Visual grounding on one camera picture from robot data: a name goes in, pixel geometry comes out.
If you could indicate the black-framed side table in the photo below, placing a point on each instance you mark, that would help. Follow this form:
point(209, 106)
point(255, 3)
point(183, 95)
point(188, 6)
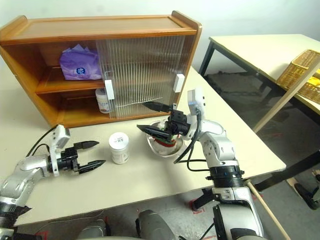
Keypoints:
point(250, 50)

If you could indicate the grey robot left thigh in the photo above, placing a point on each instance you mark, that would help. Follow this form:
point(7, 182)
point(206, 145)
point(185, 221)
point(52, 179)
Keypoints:
point(92, 230)

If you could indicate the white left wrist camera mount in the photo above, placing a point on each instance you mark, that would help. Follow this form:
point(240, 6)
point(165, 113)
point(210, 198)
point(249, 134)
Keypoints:
point(60, 140)

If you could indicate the wooden cabinet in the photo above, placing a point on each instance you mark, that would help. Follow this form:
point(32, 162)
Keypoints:
point(100, 27)

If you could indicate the wooden stick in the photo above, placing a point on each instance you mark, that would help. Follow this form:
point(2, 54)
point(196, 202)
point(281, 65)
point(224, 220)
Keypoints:
point(267, 212)

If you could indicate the grey robot thigh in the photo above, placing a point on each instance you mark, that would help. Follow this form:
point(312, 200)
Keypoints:
point(155, 225)
point(92, 230)

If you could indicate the wicker basket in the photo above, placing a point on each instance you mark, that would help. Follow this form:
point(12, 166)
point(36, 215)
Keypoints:
point(297, 72)

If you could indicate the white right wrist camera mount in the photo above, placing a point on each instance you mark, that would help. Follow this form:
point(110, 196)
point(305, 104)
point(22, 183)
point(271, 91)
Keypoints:
point(197, 100)

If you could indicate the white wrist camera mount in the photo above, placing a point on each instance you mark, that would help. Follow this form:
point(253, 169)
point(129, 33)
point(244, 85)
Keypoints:
point(60, 140)
point(197, 100)

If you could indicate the ribbed clear sliding door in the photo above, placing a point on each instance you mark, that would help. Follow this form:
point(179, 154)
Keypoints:
point(102, 62)
point(181, 50)

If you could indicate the black chair base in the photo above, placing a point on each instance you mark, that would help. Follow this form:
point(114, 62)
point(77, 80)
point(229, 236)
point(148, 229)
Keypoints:
point(306, 195)

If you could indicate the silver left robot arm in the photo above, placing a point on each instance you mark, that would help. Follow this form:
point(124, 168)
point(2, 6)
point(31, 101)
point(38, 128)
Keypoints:
point(22, 172)

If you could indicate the red floor tape mark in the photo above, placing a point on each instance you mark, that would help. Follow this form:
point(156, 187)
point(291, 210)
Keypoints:
point(41, 233)
point(197, 212)

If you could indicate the white plush bear christmas outfit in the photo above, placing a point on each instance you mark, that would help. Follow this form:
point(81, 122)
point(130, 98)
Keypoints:
point(166, 143)

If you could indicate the white jar faint lid print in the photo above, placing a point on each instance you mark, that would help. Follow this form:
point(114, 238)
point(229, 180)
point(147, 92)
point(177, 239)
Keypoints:
point(102, 100)

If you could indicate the grey robot right thigh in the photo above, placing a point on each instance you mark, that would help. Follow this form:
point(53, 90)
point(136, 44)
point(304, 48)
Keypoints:
point(155, 225)

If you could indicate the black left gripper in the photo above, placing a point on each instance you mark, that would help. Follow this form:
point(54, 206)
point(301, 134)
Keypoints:
point(67, 160)

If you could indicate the black table leg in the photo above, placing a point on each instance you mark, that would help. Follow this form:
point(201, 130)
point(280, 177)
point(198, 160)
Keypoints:
point(287, 172)

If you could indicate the purple tissue pack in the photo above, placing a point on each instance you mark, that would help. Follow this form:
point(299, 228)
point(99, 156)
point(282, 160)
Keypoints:
point(80, 65)

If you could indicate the beige diagonal bar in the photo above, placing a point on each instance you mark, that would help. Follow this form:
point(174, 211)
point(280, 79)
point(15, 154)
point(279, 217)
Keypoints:
point(282, 102)

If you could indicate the white jar bold lid print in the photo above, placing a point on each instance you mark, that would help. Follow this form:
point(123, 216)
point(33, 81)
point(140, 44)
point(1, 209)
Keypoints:
point(119, 152)

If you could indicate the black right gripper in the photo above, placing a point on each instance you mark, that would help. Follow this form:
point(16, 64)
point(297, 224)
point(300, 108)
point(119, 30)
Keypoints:
point(178, 122)

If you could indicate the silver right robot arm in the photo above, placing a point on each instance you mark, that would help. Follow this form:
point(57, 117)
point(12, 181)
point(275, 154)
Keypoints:
point(220, 145)

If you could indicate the yellow rectangular block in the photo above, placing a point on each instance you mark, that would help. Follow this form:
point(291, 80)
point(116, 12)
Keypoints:
point(315, 81)

